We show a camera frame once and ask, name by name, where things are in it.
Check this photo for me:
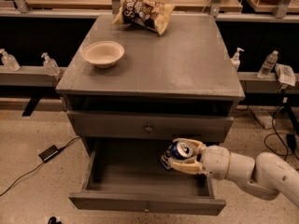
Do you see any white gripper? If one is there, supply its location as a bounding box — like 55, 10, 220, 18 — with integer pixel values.
161, 138, 231, 180

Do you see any blue pepsi can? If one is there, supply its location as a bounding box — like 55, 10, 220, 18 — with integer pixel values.
161, 141, 192, 171

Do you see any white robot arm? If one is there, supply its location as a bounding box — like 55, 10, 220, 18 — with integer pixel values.
161, 138, 299, 207

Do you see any open grey middle drawer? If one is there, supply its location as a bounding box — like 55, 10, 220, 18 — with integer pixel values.
69, 139, 226, 216

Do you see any grey drawer cabinet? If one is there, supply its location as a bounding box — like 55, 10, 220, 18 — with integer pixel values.
55, 13, 246, 164

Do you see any closed grey upper drawer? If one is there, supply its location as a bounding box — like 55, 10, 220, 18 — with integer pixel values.
67, 111, 234, 143

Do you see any white sanitizer bottle right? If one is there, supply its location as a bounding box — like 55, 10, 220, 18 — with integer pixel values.
231, 48, 244, 71

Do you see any clear water bottle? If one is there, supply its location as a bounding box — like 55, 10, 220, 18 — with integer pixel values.
257, 50, 278, 78

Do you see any black power adapter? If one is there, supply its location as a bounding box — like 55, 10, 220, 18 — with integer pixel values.
39, 145, 59, 162

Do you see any brown chip bag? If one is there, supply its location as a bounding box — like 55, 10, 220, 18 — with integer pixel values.
112, 0, 175, 35

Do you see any clear sanitizer bottle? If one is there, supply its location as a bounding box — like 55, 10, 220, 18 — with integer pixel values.
0, 49, 21, 71
41, 52, 60, 76

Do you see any clear sanitizer bottle far left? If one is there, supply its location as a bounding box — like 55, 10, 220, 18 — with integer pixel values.
0, 49, 21, 71

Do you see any black floor cables right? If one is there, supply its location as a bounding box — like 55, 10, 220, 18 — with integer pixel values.
263, 91, 299, 174

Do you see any black adapter cable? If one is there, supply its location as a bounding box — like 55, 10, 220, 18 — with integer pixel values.
0, 136, 81, 198

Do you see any grey metal shelf rail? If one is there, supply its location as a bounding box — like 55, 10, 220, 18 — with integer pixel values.
0, 65, 58, 87

